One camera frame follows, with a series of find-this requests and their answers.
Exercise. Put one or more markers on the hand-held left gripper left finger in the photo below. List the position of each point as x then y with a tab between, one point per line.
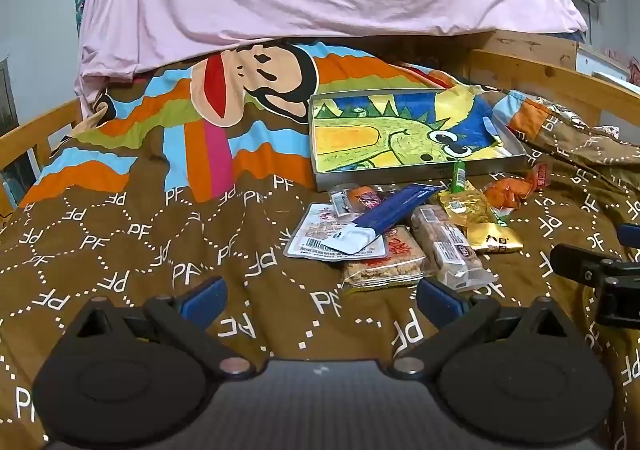
207	301

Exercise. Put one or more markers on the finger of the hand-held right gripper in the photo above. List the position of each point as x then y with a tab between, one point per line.
580	265
630	235

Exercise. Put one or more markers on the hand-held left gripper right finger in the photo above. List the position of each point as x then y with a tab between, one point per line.
436	301

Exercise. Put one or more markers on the clear nut bar packet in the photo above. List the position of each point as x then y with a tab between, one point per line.
445	245

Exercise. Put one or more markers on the rice cracker packet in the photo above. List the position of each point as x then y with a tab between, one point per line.
395	260

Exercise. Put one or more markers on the gold snack packet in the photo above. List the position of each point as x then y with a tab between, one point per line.
495	240

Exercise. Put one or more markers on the long blue snack packet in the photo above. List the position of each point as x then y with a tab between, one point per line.
395	210

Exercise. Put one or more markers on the orange snack packet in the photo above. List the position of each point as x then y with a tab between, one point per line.
507	192

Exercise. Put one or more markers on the white packet with red print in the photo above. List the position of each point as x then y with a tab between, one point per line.
312	232

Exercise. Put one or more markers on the green stick packet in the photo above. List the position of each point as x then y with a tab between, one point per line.
458	177

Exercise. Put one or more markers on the clear packet with dark snack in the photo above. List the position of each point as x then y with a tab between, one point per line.
357	200

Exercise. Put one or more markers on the grey metal tray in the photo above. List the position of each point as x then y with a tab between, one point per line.
400	175

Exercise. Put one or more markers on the red white stick packet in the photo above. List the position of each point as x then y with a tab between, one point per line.
539	175

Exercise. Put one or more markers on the yellow green snack packet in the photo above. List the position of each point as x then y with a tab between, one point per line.
467	205

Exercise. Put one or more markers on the printed monkey blanket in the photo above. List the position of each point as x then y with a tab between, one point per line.
125	230

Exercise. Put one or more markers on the white cabinet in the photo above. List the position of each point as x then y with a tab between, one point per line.
600	60

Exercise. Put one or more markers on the grey door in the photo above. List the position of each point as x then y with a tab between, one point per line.
7	94

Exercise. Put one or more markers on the teal patterned cloth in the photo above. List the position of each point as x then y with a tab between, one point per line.
82	4

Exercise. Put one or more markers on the wooden bed frame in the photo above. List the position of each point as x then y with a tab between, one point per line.
550	74

